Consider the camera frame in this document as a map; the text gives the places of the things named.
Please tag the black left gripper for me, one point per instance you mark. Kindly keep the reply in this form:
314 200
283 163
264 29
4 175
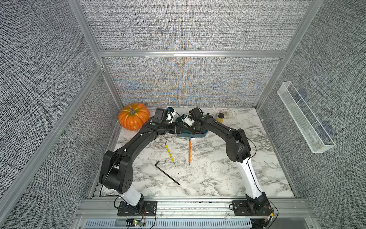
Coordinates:
179 130

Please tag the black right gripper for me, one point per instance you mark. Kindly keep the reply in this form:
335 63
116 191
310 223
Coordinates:
191 130

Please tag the orange sleeved hex key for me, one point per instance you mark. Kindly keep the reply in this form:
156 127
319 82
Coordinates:
190 151

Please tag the yellow sleeved hex key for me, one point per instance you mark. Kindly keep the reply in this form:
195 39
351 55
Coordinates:
170 155

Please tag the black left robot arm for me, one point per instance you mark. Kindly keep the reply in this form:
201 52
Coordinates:
117 166

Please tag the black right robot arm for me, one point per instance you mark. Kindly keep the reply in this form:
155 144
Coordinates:
238 150

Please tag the teal storage box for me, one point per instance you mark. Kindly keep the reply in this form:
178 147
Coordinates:
187 134

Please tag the yellow bottle black cap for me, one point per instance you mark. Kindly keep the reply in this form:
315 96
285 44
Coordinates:
221 117

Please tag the orange pumpkin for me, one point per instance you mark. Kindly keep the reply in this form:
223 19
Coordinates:
132 117

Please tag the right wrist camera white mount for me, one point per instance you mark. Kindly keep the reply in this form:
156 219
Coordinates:
187 121

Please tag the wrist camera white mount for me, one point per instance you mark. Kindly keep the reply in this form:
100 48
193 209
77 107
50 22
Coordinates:
170 115
187 121

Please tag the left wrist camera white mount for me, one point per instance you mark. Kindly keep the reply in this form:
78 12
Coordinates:
170 115

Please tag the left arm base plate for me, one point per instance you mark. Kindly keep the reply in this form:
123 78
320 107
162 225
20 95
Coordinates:
148 208

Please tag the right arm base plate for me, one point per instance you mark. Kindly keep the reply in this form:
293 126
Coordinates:
245 208

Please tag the clear acrylic wall shelf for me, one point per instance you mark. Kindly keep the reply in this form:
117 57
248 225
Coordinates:
314 133

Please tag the aluminium front rail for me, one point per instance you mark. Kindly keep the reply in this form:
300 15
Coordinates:
194 207

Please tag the white slotted cable duct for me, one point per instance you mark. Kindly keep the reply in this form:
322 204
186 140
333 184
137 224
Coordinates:
168 224

